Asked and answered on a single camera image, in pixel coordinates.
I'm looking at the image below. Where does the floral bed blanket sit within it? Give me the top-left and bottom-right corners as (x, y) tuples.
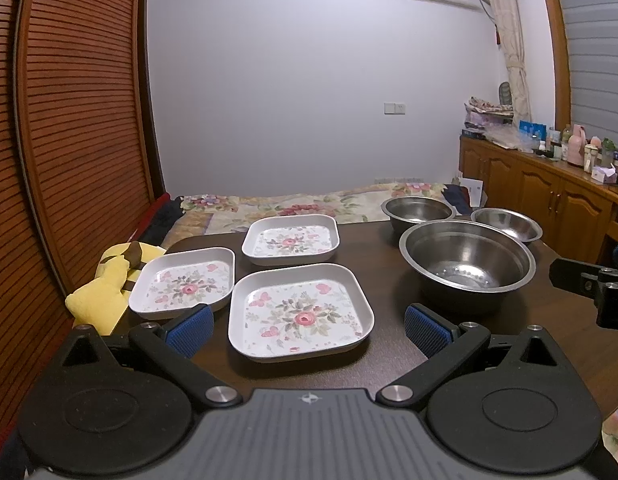
(161, 182), (446, 249)

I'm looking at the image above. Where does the deep small steel bowl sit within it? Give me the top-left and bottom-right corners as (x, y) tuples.
(381, 196), (455, 235)

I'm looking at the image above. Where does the wooden louvered wardrobe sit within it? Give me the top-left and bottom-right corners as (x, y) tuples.
(0, 0), (165, 452)

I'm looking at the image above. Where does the large steel bowl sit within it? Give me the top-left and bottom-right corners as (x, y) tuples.
(399, 220), (537, 295)

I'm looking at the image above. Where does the yellow plush toy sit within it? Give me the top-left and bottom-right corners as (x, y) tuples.
(65, 240), (166, 336)

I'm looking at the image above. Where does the white paper bag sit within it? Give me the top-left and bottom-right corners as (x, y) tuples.
(458, 177), (484, 209)

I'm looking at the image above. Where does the blue box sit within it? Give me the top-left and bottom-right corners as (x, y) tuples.
(518, 120), (547, 141)

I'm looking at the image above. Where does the beige curtain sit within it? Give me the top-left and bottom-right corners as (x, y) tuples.
(489, 0), (532, 122)

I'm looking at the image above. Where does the folded fabric pile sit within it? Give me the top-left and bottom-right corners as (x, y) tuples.
(464, 96), (514, 130)

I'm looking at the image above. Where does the window roller blind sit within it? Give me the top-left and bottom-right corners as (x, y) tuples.
(560, 0), (618, 148)

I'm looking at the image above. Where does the white tissue box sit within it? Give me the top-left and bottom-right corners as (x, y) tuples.
(591, 166), (617, 184)

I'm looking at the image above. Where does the wooden sideboard cabinet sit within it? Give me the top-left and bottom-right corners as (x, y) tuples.
(459, 136), (618, 264)

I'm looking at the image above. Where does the pink thermos jug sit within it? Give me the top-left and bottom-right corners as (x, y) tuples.
(566, 125), (587, 167)

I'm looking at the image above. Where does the large floral square plate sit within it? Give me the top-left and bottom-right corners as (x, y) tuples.
(228, 263), (375, 363)

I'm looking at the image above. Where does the white wall switch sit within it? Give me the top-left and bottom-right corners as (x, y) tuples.
(383, 102), (405, 115)

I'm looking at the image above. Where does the medium steel bowl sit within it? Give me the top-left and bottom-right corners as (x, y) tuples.
(471, 208), (544, 245)

